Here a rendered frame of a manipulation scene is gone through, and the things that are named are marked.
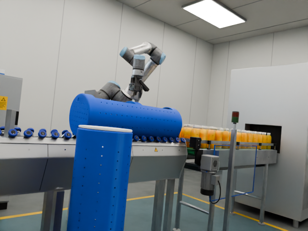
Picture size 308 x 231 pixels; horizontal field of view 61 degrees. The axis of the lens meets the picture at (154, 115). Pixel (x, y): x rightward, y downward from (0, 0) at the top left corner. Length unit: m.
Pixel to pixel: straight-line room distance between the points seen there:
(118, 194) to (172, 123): 0.96
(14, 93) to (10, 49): 1.47
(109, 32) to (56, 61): 1.22
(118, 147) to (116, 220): 0.35
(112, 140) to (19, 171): 0.55
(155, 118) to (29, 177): 0.94
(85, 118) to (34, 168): 0.41
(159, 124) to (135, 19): 4.00
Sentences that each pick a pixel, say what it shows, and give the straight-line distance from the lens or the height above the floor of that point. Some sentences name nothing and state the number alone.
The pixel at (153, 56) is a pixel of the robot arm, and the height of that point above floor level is 1.75.
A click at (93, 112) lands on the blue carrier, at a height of 1.12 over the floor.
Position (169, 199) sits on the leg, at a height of 0.46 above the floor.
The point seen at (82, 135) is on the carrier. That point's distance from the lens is 1.31.
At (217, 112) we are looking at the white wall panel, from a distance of 7.08.
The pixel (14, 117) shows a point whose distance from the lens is 1.60.
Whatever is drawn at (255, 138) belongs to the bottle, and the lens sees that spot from 3.31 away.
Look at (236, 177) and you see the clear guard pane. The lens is 2.77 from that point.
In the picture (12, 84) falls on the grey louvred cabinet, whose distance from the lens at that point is 3.23.
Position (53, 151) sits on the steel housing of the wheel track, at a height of 0.87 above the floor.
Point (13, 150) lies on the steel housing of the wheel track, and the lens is 1.53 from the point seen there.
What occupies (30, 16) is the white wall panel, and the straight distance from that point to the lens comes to 4.78.
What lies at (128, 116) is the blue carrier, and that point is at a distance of 1.83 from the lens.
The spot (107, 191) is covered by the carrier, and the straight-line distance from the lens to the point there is 1.30.
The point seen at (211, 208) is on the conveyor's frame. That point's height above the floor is 0.35.
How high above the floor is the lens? 1.08
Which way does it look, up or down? 2 degrees up
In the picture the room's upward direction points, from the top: 5 degrees clockwise
